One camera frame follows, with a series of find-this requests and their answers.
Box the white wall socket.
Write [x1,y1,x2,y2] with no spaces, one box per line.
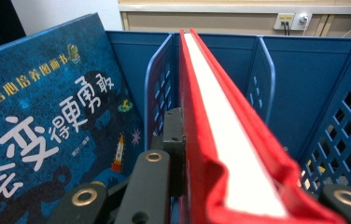
[290,12,313,31]

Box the beige cabinet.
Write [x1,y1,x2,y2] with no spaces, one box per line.
[117,0,351,40]

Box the red picture book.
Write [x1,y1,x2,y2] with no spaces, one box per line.
[177,27,349,224]

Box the white partition panel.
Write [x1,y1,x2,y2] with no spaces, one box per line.
[9,0,124,36]

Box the dark blue picture book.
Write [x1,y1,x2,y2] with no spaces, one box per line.
[0,12,148,224]

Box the blue plastic file rack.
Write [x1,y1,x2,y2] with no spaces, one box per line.
[105,29,351,200]

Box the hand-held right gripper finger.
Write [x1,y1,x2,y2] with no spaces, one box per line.
[150,106,187,198]

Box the beige wall socket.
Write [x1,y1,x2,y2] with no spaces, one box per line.
[273,12,296,31]

